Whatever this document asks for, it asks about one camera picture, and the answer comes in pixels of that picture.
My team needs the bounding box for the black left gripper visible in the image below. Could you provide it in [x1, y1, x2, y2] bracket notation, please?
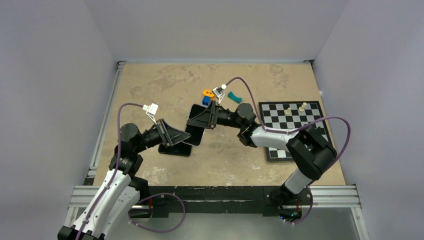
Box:
[133, 118, 190, 154]

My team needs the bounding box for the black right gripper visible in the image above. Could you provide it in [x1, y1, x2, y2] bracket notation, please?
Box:
[187, 100, 245, 130]

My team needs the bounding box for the blue phone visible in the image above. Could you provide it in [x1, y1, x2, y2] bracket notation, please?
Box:
[183, 104, 211, 146]

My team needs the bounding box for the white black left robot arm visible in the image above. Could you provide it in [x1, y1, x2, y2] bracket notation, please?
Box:
[57, 119, 191, 240]

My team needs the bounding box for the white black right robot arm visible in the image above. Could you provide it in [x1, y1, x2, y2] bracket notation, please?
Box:
[187, 101, 337, 207]

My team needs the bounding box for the black phone on table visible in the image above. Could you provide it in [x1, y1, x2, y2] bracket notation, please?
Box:
[158, 142, 192, 157]

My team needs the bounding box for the blue toy block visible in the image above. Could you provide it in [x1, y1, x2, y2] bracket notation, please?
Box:
[202, 96, 211, 106]

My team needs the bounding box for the teal curved toy block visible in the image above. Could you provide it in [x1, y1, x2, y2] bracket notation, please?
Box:
[227, 91, 243, 104]

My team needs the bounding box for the black front mounting bar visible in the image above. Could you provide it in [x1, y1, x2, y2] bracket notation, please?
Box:
[130, 185, 314, 220]

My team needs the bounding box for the black white chessboard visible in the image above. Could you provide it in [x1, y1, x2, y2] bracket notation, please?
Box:
[257, 100, 337, 163]

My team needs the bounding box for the white chess piece tall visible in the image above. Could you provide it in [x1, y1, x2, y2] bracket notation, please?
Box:
[298, 102, 308, 112]

